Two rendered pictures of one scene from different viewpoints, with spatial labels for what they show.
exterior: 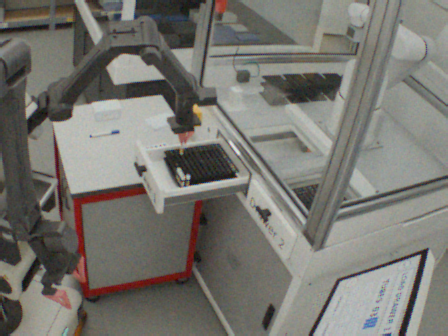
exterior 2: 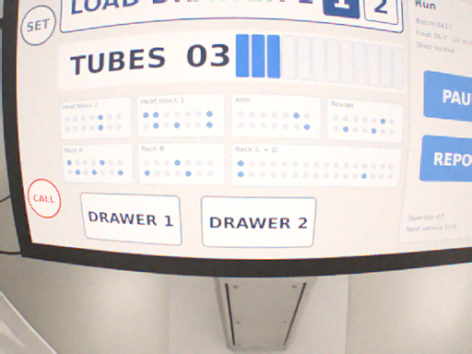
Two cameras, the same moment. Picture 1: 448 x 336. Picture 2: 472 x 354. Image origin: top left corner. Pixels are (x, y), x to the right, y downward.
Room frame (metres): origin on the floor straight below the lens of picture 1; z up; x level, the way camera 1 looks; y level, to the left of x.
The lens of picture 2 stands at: (0.77, -0.12, 1.48)
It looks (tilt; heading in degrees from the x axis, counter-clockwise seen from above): 61 degrees down; 252
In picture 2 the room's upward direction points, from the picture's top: 2 degrees counter-clockwise
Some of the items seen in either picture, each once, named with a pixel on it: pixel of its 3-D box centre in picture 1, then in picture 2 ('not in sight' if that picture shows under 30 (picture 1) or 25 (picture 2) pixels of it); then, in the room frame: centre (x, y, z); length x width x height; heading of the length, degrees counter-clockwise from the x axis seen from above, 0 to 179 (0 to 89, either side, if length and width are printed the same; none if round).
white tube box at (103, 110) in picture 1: (106, 110); not in sight; (1.86, 0.58, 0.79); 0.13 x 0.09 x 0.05; 121
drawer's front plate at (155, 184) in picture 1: (148, 175); not in sight; (1.35, 0.25, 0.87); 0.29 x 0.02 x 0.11; 31
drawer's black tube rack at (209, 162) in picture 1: (200, 167); not in sight; (1.45, 0.08, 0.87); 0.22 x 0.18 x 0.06; 121
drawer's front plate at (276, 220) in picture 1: (269, 218); not in sight; (1.24, -0.18, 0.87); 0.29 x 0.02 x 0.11; 31
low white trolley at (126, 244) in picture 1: (119, 203); not in sight; (1.71, 0.45, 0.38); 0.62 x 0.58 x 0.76; 31
